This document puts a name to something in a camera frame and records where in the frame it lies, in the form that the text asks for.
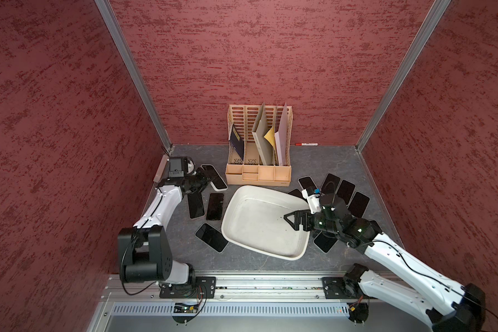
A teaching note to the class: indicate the grey cardboard folder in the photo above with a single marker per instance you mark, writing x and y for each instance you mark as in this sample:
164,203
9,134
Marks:
259,130

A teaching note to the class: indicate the black phone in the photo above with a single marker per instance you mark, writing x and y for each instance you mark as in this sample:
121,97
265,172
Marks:
195,205
215,207
297,193
358,204

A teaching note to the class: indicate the white case phone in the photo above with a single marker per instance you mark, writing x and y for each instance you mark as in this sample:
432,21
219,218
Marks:
307,183
216,181
345,191

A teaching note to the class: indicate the red white marker pen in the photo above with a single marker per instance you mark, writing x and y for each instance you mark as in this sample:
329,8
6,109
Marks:
306,144

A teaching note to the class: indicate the aluminium left corner post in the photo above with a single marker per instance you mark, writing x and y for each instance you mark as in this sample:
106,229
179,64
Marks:
116,33

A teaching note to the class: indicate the aluminium corner post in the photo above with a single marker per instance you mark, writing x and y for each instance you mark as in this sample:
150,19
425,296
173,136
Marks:
116,33
432,19

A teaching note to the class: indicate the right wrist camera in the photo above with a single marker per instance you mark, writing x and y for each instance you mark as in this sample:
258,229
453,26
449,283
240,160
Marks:
312,196

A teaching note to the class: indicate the white plastic storage tray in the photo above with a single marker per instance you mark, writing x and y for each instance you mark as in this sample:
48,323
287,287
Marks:
254,219

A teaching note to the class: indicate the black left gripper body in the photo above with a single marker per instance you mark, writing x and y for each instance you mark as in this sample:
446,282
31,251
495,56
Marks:
197,181

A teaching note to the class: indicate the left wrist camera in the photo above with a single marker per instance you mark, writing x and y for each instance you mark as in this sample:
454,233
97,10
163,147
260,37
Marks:
180,167

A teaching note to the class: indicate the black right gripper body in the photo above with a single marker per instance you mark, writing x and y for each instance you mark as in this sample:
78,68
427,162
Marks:
319,221

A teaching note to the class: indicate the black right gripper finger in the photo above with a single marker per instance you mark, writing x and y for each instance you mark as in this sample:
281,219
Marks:
298,215
297,225

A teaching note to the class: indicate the yellow paper sheet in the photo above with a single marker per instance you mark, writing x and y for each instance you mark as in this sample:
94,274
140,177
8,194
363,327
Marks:
270,137

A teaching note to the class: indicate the beige block at wall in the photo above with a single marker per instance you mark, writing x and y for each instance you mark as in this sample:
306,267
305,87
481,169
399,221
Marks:
161,169

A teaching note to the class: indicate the pink grey folder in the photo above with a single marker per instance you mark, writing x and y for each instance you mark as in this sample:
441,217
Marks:
281,135

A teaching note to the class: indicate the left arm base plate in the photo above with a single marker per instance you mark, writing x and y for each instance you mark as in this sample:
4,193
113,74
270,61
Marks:
203,287

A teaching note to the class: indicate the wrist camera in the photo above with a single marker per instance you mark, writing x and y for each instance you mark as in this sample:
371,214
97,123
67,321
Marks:
180,167
312,196

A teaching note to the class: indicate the dark phone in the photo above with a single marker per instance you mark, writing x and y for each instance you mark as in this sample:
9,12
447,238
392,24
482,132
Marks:
330,184

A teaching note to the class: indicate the aluminium right corner post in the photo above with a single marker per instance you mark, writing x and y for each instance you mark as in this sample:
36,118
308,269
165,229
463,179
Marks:
432,19

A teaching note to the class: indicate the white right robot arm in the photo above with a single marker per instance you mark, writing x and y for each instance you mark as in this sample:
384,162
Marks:
441,303

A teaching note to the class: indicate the large pink case phone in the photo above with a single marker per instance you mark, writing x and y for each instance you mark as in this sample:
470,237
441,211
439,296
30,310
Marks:
325,242

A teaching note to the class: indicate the beige plastic file organizer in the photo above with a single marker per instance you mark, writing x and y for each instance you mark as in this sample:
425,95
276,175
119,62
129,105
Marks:
250,171

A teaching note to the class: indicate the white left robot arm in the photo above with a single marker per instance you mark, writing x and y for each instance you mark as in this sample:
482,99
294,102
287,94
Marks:
144,252

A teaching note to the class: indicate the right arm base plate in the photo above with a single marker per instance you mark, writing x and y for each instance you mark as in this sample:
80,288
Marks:
342,288

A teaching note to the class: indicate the dark blue booklet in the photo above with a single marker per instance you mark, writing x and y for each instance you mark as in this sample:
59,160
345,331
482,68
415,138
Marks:
237,142

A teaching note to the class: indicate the aluminium front rail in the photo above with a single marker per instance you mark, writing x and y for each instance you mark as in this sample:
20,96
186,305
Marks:
245,302

